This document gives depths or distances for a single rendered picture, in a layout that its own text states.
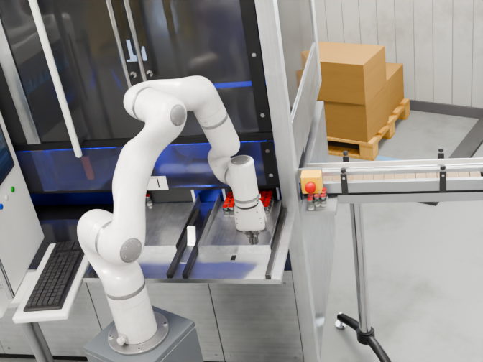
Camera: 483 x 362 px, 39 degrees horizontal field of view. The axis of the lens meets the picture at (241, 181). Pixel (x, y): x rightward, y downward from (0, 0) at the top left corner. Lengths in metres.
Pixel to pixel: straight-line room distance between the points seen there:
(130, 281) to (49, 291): 0.60
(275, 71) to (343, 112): 2.30
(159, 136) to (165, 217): 0.84
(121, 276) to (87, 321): 1.22
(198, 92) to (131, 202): 0.37
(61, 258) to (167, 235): 0.43
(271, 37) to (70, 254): 1.13
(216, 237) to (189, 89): 0.71
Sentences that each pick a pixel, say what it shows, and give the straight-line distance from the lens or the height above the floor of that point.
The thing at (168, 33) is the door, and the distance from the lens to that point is 2.35.
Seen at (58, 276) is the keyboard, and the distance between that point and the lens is 2.60.
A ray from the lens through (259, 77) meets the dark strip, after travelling 2.32.
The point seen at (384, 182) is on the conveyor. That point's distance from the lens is 2.59.
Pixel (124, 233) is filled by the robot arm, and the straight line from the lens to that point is 1.87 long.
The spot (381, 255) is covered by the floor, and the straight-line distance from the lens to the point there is 3.77.
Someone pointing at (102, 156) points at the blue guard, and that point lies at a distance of 2.64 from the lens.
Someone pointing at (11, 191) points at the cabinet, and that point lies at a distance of 2.67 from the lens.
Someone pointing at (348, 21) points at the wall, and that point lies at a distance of 5.30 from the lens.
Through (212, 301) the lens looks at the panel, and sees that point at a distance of 2.91.
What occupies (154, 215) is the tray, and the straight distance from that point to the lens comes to 2.69.
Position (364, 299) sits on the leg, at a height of 0.33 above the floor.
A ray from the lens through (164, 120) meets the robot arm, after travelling 1.83.
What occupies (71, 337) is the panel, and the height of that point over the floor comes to 0.21.
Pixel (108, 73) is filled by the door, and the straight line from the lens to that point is 2.48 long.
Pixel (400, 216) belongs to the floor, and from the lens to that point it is 4.07.
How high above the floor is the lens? 2.26
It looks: 29 degrees down
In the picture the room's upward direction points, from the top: 10 degrees counter-clockwise
